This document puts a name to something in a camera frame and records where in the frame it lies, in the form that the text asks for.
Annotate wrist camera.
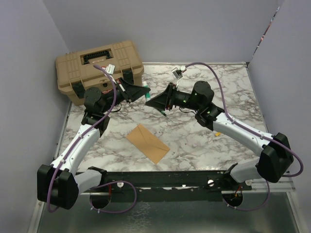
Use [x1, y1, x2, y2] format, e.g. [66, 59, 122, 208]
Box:
[172, 66, 187, 86]
[102, 64, 116, 76]

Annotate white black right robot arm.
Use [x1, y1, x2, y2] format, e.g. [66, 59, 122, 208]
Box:
[146, 81, 294, 190]

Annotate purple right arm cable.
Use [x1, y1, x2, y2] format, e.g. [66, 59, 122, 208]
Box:
[184, 62, 304, 212]

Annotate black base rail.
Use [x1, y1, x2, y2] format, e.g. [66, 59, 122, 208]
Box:
[75, 167, 252, 202]

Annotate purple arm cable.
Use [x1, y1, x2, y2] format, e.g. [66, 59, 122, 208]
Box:
[47, 64, 138, 214]
[184, 62, 304, 212]

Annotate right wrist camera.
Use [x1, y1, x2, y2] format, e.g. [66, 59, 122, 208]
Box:
[172, 66, 187, 86]

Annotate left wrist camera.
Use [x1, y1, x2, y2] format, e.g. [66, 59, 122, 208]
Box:
[102, 64, 116, 76]

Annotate tan plastic toolbox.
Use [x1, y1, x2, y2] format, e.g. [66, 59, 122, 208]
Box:
[55, 40, 144, 106]

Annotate brown paper envelope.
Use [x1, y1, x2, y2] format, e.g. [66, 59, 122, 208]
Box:
[126, 124, 170, 164]

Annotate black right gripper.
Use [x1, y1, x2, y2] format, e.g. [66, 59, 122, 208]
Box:
[146, 83, 202, 112]

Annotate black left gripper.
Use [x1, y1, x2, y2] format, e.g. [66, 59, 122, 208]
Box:
[101, 77, 151, 114]

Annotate white green glue stick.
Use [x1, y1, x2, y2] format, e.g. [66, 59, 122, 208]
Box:
[142, 81, 151, 101]

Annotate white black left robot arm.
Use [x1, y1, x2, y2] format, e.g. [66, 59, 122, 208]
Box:
[37, 79, 150, 210]

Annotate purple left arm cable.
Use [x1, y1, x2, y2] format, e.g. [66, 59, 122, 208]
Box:
[47, 64, 138, 214]

